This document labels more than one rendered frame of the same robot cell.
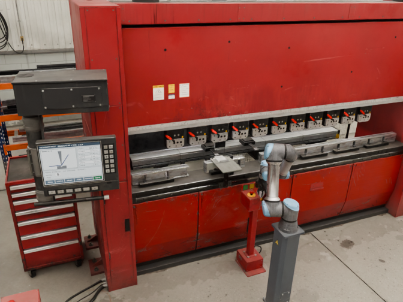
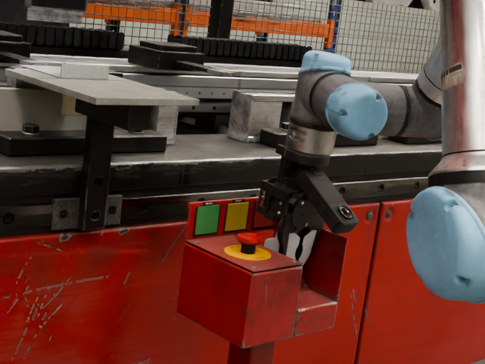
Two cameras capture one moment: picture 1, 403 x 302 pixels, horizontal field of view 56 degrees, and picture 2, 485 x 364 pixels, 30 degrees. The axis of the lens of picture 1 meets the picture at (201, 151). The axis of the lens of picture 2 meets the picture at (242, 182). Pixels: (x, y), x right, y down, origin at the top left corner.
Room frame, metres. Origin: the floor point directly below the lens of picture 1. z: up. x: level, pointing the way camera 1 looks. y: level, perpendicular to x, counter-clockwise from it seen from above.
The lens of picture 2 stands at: (1.60, 0.04, 1.17)
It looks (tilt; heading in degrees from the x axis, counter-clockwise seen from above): 12 degrees down; 340
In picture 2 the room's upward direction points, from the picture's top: 7 degrees clockwise
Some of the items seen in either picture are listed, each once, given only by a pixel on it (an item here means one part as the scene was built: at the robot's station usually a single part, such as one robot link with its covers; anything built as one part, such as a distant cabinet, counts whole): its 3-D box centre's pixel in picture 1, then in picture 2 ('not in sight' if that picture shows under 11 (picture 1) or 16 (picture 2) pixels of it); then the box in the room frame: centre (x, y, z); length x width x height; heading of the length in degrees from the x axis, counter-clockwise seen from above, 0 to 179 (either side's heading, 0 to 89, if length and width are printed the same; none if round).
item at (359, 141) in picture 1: (331, 146); (482, 116); (3.58, -1.33, 0.92); 1.67 x 0.06 x 0.10; 112
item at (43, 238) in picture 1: (48, 214); not in sight; (2.85, 1.36, 0.50); 0.50 x 0.50 x 1.00; 22
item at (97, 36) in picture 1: (104, 148); not in sight; (2.89, 0.81, 1.15); 0.85 x 0.25 x 2.30; 22
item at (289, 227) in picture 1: (288, 222); not in sight; (2.38, -0.66, 0.82); 0.15 x 0.15 x 0.10
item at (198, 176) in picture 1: (282, 163); (329, 152); (3.31, -0.78, 0.85); 3.00 x 0.21 x 0.04; 112
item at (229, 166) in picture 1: (226, 164); (99, 87); (2.96, -0.22, 1.00); 0.26 x 0.18 x 0.01; 22
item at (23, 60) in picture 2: (211, 149); (5, 50); (3.24, -0.10, 1.01); 0.26 x 0.12 x 0.05; 22
